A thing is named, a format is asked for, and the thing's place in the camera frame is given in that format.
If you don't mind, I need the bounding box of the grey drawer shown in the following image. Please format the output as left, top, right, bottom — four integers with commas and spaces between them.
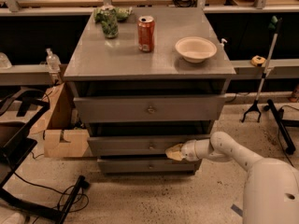
74, 95, 225, 123
88, 134, 209, 156
97, 158, 201, 174

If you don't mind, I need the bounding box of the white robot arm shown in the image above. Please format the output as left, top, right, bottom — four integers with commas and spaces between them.
165, 132, 299, 224

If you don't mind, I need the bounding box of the grey top drawer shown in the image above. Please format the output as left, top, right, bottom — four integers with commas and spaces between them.
74, 95, 225, 123

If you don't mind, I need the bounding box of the grey bottom drawer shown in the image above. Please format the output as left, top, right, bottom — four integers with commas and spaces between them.
97, 158, 201, 174

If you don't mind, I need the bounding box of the grey drawer cabinet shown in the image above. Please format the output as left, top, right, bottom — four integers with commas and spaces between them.
64, 7, 236, 175

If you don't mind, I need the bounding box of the white paper bowl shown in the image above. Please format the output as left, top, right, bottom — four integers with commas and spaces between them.
175, 36, 217, 63

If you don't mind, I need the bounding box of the cardboard box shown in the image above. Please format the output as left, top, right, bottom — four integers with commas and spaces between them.
31, 83, 92, 158

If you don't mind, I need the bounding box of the black chair base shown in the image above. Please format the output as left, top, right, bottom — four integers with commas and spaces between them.
263, 99, 299, 155

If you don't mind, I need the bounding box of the small white pump bottle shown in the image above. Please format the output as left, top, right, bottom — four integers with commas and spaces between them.
221, 38, 228, 49

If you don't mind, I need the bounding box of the orange soda can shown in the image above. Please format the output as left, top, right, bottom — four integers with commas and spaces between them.
137, 16, 155, 52

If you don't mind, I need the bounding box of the green soda can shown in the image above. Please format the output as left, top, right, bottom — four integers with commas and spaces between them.
100, 5, 118, 38

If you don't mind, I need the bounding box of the clear sanitizer bottle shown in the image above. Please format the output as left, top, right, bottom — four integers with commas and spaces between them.
46, 49, 61, 72

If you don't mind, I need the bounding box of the black metal stand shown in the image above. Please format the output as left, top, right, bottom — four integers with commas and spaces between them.
0, 87, 88, 224

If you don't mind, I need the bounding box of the reacher grabber tool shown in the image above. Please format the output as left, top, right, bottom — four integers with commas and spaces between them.
241, 16, 282, 122

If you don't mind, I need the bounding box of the black floor cable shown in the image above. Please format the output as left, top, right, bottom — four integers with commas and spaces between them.
12, 171, 90, 224

